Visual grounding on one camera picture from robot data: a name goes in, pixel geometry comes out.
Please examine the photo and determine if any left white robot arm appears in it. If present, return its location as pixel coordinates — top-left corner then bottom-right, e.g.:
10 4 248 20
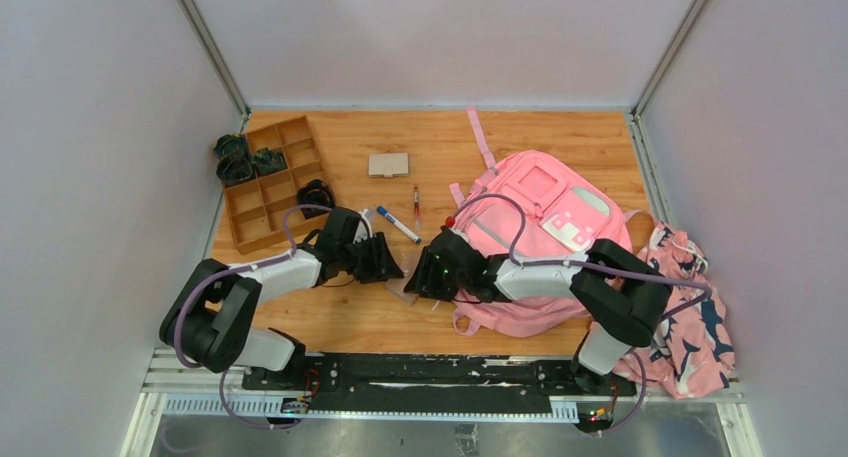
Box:
159 207 404 390

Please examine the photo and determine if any pink student backpack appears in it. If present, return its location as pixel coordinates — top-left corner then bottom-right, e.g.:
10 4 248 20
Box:
450 108 632 337

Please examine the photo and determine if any red clear pen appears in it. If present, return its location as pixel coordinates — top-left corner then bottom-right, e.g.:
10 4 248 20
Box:
413 184 421 233

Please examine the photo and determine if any wooden divided organizer tray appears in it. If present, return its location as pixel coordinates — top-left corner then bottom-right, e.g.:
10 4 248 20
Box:
215 116 339 255

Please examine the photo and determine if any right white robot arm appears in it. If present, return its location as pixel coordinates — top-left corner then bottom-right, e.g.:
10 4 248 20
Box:
403 228 673 395

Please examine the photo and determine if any white blue marker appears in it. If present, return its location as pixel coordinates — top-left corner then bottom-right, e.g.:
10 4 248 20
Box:
376 206 422 244

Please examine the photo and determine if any dark strap roll top left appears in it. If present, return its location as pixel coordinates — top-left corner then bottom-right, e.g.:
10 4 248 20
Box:
212 133 250 160

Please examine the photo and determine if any pink brown wallet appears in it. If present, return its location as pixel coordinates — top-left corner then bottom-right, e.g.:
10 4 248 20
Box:
385 253 420 306

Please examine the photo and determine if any black strap roll in tray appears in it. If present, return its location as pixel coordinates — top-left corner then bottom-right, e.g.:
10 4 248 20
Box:
296 178 337 220

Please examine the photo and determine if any dark green strap roll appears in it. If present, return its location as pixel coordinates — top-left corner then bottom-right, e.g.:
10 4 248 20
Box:
250 147 289 177

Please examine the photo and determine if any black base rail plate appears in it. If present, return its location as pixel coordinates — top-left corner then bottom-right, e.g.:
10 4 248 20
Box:
241 353 637 414

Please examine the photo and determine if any pink patterned cloth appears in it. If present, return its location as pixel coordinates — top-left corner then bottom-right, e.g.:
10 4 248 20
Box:
613 222 735 399

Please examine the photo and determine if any black strap roll outside tray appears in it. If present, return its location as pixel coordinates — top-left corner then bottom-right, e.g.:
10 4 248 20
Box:
215 155 256 188

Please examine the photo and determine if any beige wallet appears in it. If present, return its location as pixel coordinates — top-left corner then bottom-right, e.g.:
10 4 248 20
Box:
368 152 410 178

